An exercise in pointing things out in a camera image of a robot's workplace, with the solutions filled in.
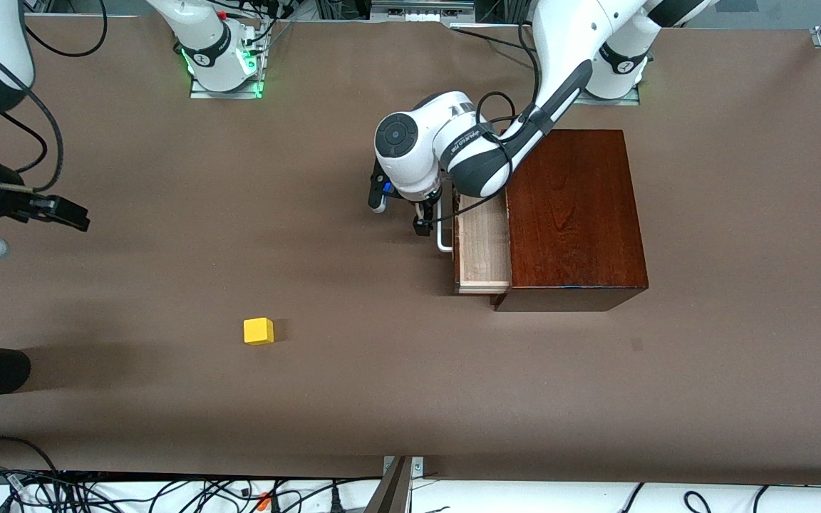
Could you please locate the wooden drawer with white handle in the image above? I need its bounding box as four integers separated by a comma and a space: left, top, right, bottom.
436, 191, 512, 295

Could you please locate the yellow block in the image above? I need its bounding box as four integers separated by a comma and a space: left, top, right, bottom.
243, 317, 275, 346

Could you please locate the dark brown wooden cabinet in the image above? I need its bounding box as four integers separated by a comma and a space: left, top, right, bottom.
494, 129, 649, 313

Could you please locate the white power strip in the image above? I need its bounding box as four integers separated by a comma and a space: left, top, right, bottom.
371, 0, 477, 19

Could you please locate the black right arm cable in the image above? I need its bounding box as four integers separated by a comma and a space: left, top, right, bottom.
0, 43, 66, 195

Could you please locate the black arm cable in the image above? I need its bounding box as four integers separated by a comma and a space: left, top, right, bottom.
0, 43, 66, 195
477, 90, 548, 156

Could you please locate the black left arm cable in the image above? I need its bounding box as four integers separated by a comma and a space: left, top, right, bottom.
477, 90, 548, 156

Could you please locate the black looping cable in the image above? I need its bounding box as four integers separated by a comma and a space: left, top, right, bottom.
24, 0, 108, 58

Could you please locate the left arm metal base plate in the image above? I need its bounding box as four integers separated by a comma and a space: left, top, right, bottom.
565, 84, 641, 107

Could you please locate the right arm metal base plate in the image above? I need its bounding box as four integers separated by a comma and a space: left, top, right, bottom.
190, 77, 264, 100

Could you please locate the metal post bracket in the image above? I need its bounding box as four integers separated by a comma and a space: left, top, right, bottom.
383, 456, 425, 477

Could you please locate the aluminium profile post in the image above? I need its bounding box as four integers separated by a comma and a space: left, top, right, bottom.
366, 456, 411, 513

